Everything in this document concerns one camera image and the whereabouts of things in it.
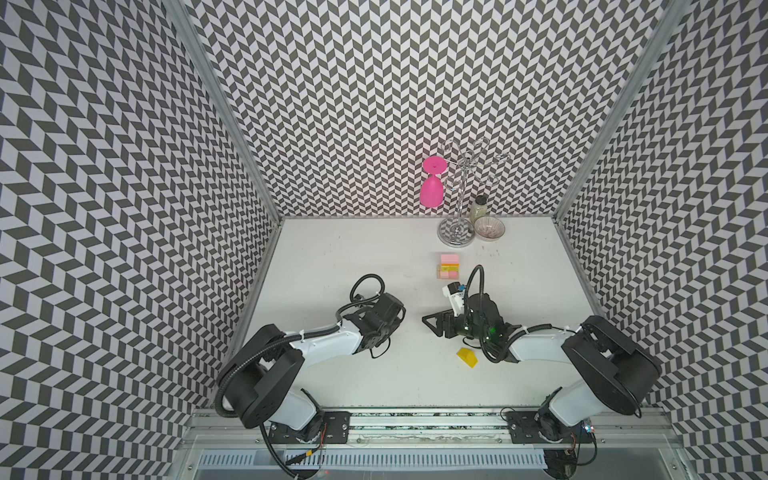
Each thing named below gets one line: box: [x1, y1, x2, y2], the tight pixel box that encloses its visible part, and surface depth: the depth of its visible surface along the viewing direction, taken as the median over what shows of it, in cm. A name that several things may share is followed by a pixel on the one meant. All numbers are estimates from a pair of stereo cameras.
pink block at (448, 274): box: [438, 271, 459, 279], surface depth 101 cm
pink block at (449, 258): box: [441, 254, 459, 264], surface depth 98 cm
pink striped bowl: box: [474, 216, 506, 241], surface depth 114 cm
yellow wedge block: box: [456, 347, 479, 369], surface depth 84 cm
